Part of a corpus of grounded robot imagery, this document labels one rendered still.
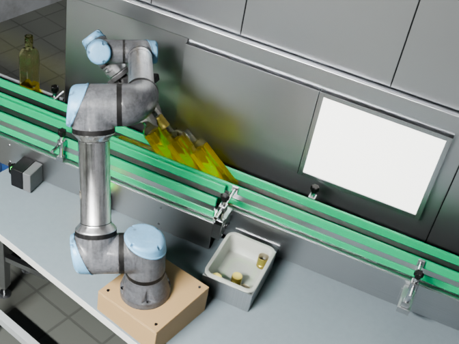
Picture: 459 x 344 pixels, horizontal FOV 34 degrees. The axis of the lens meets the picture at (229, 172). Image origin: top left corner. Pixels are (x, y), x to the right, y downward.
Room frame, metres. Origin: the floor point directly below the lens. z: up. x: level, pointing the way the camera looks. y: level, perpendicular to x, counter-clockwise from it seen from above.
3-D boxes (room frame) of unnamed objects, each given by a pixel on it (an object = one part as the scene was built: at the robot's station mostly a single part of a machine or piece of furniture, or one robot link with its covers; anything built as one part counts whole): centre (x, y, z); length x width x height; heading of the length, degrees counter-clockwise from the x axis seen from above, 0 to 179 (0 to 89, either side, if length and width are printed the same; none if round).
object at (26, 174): (1.99, 0.70, 0.79); 0.08 x 0.08 x 0.08; 74
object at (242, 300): (1.76, -0.10, 0.79); 0.27 x 0.17 x 0.08; 164
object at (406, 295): (1.68, -0.62, 0.90); 0.17 x 0.05 x 0.23; 164
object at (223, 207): (1.86, -0.01, 0.95); 0.17 x 0.03 x 0.12; 164
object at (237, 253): (1.73, -0.09, 0.80); 0.22 x 0.17 x 0.09; 164
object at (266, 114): (2.07, -0.21, 1.15); 0.90 x 0.03 x 0.34; 74
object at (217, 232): (1.88, -0.01, 0.85); 0.09 x 0.04 x 0.07; 164
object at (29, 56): (2.33, 0.80, 1.01); 0.06 x 0.06 x 0.26; 76
